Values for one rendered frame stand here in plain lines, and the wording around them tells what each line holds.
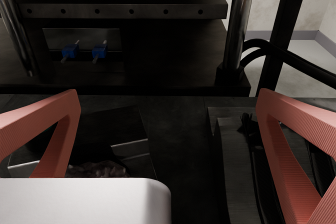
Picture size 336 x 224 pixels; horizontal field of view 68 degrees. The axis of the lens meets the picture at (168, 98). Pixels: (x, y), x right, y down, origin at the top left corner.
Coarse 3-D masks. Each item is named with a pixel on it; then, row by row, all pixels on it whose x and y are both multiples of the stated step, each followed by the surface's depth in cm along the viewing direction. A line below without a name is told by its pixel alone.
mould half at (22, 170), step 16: (96, 112) 57; (112, 112) 57; (128, 112) 57; (80, 128) 53; (96, 128) 53; (112, 128) 53; (128, 128) 53; (144, 128) 53; (112, 144) 49; (128, 144) 50; (144, 144) 51; (16, 160) 46; (32, 160) 46; (128, 160) 51; (144, 160) 51; (16, 176) 46; (144, 176) 47
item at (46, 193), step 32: (64, 96) 11; (0, 128) 7; (32, 128) 9; (64, 128) 12; (0, 160) 7; (64, 160) 11; (0, 192) 5; (32, 192) 5; (64, 192) 5; (96, 192) 5; (128, 192) 5; (160, 192) 5
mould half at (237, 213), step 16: (208, 112) 65; (224, 112) 65; (240, 112) 65; (208, 128) 64; (224, 128) 49; (240, 128) 49; (288, 128) 49; (208, 144) 64; (224, 144) 47; (240, 144) 47; (304, 144) 47; (224, 160) 45; (240, 160) 45; (304, 160) 45; (224, 176) 44; (240, 176) 44; (224, 192) 44; (240, 192) 43; (224, 208) 44; (240, 208) 41; (256, 208) 41
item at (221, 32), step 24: (0, 24) 138; (24, 24) 137; (144, 24) 137; (168, 24) 137; (192, 24) 137; (216, 24) 137; (0, 48) 113; (144, 48) 113; (168, 48) 113; (192, 48) 113; (216, 48) 113; (0, 72) 96; (48, 72) 96; (72, 72) 96; (96, 72) 96; (120, 72) 96; (144, 72) 96; (168, 72) 96; (192, 72) 96; (240, 96) 90
